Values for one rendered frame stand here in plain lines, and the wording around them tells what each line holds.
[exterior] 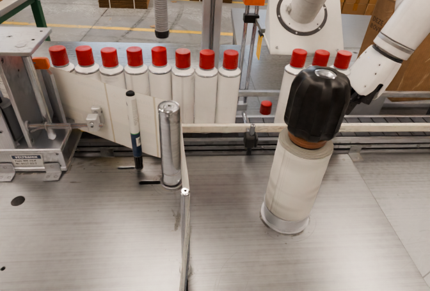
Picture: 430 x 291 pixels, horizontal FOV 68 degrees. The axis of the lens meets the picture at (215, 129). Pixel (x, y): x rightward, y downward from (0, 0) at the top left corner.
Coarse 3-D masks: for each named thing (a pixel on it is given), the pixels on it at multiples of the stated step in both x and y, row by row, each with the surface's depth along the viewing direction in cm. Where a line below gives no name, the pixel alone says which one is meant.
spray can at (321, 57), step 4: (316, 52) 72; (320, 52) 72; (324, 52) 72; (328, 52) 72; (316, 56) 72; (320, 56) 71; (324, 56) 71; (328, 56) 72; (316, 60) 72; (320, 60) 72; (324, 60) 72; (312, 64) 74; (316, 64) 73; (320, 64) 72; (324, 64) 72
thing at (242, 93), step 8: (240, 96) 81; (248, 96) 81; (256, 96) 81; (264, 96) 82; (272, 96) 82; (384, 96) 85; (392, 96) 85; (400, 96) 85; (408, 96) 85; (416, 96) 85; (424, 96) 86
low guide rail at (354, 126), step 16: (192, 128) 76; (208, 128) 76; (224, 128) 77; (240, 128) 77; (256, 128) 78; (272, 128) 78; (352, 128) 80; (368, 128) 80; (384, 128) 81; (400, 128) 81; (416, 128) 82
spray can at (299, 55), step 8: (296, 56) 71; (304, 56) 71; (296, 64) 72; (304, 64) 73; (288, 72) 73; (296, 72) 73; (288, 80) 74; (288, 88) 75; (280, 96) 78; (288, 96) 76; (280, 104) 79; (280, 112) 80; (280, 120) 81
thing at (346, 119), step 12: (240, 120) 85; (252, 120) 85; (264, 120) 85; (348, 120) 87; (360, 120) 88; (372, 120) 88; (384, 120) 88; (396, 120) 89; (408, 120) 89; (420, 120) 89; (84, 132) 77; (216, 132) 80; (240, 132) 81; (264, 132) 81; (276, 132) 81; (348, 132) 83; (360, 132) 83; (372, 132) 84; (384, 132) 84; (396, 132) 84; (408, 132) 84; (420, 132) 85
